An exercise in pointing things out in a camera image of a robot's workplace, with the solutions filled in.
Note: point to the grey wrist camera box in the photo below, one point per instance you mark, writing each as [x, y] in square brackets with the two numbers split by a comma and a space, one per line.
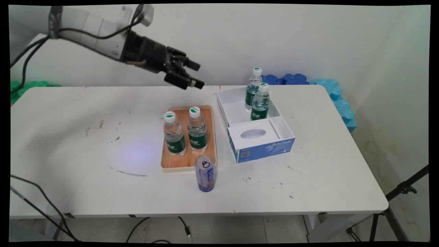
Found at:
[146, 15]

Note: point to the light blue foam mat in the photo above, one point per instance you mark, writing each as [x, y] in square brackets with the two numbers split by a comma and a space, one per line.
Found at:
[337, 99]

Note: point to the white table leg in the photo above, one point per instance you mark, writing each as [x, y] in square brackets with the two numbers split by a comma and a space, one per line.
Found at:
[329, 228]

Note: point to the water bottle green label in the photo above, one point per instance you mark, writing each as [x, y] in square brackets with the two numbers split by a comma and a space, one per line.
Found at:
[197, 132]
[260, 104]
[174, 137]
[253, 87]

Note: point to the black tripod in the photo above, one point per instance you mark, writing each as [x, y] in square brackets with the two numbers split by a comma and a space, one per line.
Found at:
[401, 190]

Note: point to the purple drink can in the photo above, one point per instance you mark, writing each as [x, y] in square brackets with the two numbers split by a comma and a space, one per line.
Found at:
[205, 176]

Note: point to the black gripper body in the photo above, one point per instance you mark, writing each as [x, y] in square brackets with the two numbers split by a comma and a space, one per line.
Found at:
[147, 53]

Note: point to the green foam mat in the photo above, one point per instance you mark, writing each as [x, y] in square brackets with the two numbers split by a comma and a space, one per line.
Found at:
[24, 87]

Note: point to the dark blue foam mat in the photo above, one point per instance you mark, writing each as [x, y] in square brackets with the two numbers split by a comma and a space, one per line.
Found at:
[271, 80]
[295, 79]

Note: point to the wooden tray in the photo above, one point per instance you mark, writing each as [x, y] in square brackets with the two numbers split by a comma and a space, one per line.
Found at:
[188, 159]

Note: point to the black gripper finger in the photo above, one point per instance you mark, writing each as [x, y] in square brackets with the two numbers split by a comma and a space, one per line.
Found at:
[185, 60]
[185, 81]

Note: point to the white blue cardboard box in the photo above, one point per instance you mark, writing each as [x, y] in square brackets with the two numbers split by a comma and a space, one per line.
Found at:
[260, 149]

